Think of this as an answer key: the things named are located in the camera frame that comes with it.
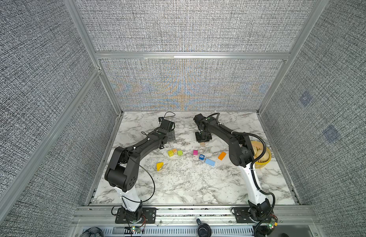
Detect light blue rectangular block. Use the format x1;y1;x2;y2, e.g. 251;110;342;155
205;159;216;167

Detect orange rectangular block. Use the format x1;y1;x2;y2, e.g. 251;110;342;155
218;152;226;161

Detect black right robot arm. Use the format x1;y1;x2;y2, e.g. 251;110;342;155
193;113;275;222

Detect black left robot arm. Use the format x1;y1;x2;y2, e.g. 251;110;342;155
105;128;175;222

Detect yellow triangular block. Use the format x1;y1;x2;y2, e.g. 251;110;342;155
156;162;164;171

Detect yellow wooden bucket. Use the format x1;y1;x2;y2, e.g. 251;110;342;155
250;140;272;169

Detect thin black left cable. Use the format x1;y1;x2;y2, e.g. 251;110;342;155
123;111;176;204

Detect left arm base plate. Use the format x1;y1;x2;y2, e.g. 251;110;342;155
115;207;157;224

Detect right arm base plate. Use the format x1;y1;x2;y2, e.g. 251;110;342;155
231;206;277;224

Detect black knob on rail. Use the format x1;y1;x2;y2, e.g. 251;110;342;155
196;218;212;237

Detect aluminium front rail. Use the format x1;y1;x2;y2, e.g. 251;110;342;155
67;204;325;237

